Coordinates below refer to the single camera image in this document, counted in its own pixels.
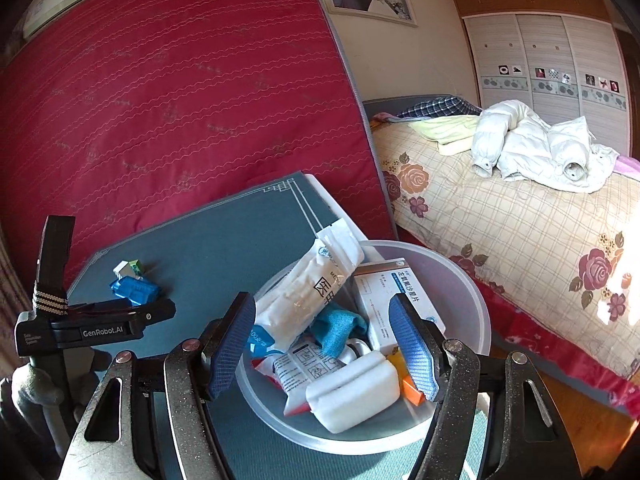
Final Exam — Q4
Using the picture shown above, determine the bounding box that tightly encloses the white sponge block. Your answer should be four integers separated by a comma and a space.
305, 350, 401, 433

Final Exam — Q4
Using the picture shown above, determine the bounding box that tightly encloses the white padded jacket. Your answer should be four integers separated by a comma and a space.
471, 100, 621, 195

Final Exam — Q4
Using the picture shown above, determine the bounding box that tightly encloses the blue wipes packet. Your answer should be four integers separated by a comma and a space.
110, 275, 161, 307

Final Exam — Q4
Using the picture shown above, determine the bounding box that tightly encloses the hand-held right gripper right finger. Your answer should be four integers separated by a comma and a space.
389, 292, 583, 480

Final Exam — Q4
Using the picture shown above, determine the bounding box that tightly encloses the bed with floral plaid sheet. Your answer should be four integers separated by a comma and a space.
362, 94, 640, 418

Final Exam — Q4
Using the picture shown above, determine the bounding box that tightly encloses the white sliding door wardrobe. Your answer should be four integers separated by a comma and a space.
446, 0, 632, 158

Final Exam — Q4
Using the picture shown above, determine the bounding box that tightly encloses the red white packet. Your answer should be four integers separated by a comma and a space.
251, 340, 346, 417

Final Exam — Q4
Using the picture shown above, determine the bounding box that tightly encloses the pale yellow cloth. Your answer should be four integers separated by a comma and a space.
415, 115, 483, 157

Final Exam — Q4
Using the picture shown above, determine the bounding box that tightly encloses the white medicine box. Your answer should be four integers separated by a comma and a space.
354, 257, 447, 356

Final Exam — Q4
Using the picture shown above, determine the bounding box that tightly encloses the white air conditioner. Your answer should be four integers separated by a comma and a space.
22, 0, 108, 38

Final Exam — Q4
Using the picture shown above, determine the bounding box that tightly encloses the white blue cotton packet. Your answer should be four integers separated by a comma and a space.
247, 220, 366, 353

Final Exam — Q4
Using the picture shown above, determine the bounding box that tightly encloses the teal table mat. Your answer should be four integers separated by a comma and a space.
65, 171, 488, 480

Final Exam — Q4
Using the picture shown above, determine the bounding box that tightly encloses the clear plastic bowl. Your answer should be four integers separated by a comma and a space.
235, 240, 492, 455

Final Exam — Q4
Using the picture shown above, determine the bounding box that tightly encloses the yellow orange toy block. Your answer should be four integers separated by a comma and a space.
385, 352, 426, 407

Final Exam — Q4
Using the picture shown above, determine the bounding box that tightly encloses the blue cloth with white tags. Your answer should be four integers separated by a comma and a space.
310, 307, 370, 358

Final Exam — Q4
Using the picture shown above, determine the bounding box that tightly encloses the red quilted mattress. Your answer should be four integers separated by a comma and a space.
0, 0, 401, 286

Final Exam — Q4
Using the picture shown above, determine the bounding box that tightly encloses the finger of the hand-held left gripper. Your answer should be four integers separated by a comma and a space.
66, 302, 132, 317
120, 298, 177, 328

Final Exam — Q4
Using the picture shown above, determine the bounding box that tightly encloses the purple cloth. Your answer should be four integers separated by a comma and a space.
612, 155, 640, 177

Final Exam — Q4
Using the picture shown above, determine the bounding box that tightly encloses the blue plaid pillow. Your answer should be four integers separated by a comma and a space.
397, 97, 483, 120

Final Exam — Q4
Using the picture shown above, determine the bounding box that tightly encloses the person's left hand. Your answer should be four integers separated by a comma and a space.
0, 347, 113, 456

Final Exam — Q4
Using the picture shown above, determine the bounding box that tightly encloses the striped beige curtain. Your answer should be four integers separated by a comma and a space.
0, 230, 31, 376

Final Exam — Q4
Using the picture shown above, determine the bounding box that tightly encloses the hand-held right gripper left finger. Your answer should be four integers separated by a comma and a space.
82, 291, 257, 480

